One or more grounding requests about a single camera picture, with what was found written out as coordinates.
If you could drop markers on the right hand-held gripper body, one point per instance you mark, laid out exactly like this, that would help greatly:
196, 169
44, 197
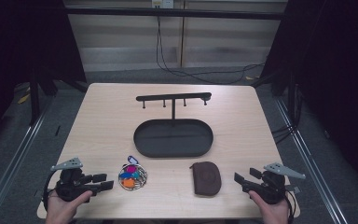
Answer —
272, 186

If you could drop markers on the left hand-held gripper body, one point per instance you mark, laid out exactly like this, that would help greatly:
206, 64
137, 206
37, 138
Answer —
71, 186

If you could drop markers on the brown zip pouch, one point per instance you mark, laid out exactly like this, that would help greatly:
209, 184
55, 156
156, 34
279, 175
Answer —
206, 179

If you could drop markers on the black hook stand with tray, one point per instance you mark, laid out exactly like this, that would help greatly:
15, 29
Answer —
174, 138

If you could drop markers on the person's left hand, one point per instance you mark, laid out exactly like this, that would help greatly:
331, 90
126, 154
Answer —
62, 210

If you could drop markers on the person's right hand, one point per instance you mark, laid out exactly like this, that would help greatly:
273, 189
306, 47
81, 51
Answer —
272, 212

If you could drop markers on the grey tape strip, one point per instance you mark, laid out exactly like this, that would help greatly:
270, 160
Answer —
39, 193
293, 188

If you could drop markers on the yellow tape piece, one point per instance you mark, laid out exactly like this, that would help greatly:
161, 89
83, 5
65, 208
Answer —
24, 98

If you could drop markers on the dark curtain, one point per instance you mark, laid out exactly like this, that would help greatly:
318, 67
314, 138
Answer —
18, 46
338, 77

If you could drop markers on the aluminium floor rail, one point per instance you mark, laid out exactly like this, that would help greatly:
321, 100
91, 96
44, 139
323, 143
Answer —
310, 161
15, 161

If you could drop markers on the black metal stand post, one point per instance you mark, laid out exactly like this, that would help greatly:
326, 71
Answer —
34, 99

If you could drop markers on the black horizontal frame bar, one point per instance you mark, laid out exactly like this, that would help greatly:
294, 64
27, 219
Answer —
174, 13

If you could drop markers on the white wall socket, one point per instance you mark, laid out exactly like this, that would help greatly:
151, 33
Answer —
162, 3

